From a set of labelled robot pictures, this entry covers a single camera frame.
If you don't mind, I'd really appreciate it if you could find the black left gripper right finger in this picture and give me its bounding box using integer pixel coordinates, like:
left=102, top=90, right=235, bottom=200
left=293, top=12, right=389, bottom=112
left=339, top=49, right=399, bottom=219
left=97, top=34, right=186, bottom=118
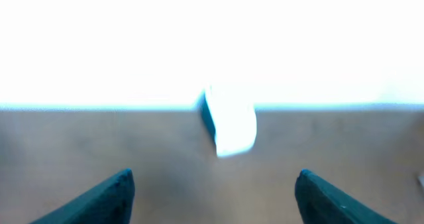
left=295, top=169, right=393, bottom=224

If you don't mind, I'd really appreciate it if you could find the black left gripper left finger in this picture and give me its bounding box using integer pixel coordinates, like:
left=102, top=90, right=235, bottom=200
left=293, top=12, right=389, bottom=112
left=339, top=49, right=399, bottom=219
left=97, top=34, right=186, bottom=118
left=34, top=168, right=135, bottom=224

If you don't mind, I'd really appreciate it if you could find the white barcode scanner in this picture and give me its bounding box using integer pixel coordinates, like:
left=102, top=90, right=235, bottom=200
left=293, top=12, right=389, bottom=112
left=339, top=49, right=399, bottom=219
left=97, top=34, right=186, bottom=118
left=199, top=85, right=257, bottom=158

